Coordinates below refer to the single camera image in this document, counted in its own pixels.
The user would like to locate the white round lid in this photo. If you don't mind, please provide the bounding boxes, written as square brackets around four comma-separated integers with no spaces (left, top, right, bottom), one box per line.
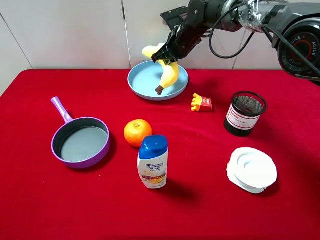
[226,147,278,194]

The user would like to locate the toy french fries box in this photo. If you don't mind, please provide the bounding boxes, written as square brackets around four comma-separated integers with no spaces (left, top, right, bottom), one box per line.
[191,93,213,112]

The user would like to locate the yellow plush banana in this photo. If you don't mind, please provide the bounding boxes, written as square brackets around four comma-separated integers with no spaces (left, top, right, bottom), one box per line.
[142,43,179,96]

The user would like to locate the white blue shampoo bottle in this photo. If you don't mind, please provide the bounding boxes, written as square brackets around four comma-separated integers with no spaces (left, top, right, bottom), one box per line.
[137,134,169,189]

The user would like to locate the red tablecloth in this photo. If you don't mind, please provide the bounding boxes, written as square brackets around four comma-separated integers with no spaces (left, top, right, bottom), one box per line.
[0,69,320,240]

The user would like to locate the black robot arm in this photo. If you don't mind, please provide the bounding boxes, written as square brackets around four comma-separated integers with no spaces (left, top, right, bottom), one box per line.
[151,0,320,85]

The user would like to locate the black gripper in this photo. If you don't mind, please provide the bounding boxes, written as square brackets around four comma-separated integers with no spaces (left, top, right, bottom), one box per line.
[151,6,212,66]

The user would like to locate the black mesh pen holder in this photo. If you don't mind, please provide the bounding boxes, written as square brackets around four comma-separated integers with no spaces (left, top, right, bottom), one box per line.
[224,91,267,137]

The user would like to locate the purple frying pan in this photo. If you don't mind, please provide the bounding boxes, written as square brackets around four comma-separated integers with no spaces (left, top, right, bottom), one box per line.
[51,96,111,169]

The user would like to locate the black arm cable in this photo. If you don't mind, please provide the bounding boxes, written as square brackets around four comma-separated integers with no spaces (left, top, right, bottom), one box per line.
[208,0,320,82]

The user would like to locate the light blue plate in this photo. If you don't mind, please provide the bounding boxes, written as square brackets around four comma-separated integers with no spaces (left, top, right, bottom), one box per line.
[127,60,189,101]

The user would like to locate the orange fruit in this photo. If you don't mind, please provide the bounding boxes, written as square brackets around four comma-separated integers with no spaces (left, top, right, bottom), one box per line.
[124,119,153,148]

